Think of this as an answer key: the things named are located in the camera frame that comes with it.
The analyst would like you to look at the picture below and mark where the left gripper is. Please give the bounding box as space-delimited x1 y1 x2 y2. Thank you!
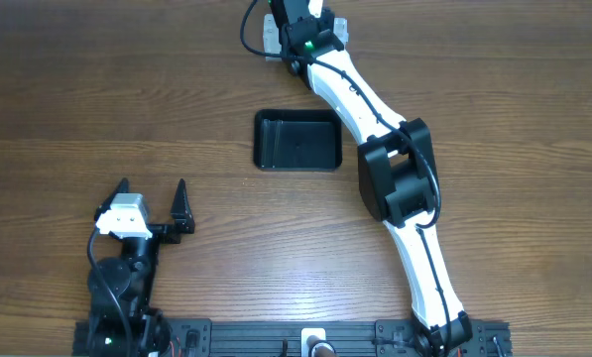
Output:
93 178 196 246

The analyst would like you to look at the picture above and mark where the clear test tube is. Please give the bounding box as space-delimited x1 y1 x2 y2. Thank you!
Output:
262 118 285 169

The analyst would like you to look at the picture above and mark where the black tray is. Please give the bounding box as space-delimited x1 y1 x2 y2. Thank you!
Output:
252 108 344 173

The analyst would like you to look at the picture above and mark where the white test tube rack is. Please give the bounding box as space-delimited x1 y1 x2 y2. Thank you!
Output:
261 13 350 62

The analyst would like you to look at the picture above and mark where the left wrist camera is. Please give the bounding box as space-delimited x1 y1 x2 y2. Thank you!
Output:
94 192 154 241

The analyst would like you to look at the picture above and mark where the black cable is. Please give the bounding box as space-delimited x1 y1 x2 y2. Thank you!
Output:
86 228 135 357
239 0 443 230

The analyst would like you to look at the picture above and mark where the mounting rail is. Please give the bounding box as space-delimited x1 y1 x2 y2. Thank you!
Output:
71 318 514 357

